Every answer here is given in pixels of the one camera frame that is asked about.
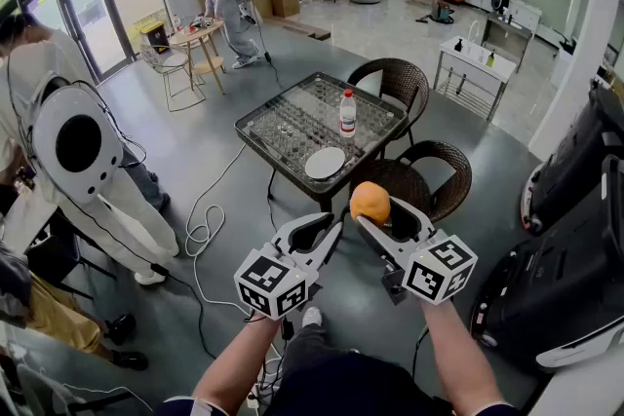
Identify round wooden table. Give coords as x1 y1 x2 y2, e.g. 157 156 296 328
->
168 17 228 96

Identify large black and white machine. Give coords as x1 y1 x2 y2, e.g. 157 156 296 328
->
469 154 624 372

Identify clear plastic bottle red cap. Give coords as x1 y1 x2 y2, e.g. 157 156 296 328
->
338 88 358 139

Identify white backpack rig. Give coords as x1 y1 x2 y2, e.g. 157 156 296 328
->
27 72 126 206

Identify black chair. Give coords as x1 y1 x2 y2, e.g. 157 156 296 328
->
22 208 119 304

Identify orange fruit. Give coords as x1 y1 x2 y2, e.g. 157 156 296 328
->
349 181 392 226

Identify vacuum cleaner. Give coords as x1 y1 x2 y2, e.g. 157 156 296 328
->
414 0 456 26

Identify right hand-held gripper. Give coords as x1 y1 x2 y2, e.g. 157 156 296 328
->
354 197 479 307

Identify white floor cable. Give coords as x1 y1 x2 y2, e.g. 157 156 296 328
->
184 140 255 309

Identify black-framed glass door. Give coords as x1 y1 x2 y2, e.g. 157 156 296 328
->
18 0 143 85

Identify steel sink unit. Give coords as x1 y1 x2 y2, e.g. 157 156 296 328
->
480 12 534 74

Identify thin black cable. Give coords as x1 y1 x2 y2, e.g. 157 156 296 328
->
241 0 285 90

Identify black bin yellow lid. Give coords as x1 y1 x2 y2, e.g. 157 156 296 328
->
139 20 172 56

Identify person's dark grey trousers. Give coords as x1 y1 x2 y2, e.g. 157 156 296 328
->
281 323 362 389

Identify brown wicker chair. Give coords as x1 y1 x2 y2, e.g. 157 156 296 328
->
348 139 473 226
346 57 430 147

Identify white wire chair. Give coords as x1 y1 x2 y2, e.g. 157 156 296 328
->
139 43 209 114

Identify white sink table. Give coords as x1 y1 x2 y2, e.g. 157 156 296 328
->
433 20 518 124

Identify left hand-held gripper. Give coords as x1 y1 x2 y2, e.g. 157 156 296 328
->
233 211 345 321

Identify glass-top wicker table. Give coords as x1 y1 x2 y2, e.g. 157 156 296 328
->
234 71 410 210

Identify black floor cable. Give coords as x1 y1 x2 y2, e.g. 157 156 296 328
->
96 193 219 360

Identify person's left forearm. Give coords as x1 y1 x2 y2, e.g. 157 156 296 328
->
192 312 283 411

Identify white plate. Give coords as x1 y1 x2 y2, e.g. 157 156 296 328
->
304 146 347 182

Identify person's right forearm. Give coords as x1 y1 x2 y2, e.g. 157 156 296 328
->
419 294 509 413

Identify wooden planks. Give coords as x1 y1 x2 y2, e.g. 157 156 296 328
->
282 20 333 42

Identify person's left white shoe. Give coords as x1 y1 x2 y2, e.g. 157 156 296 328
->
301 306 324 329

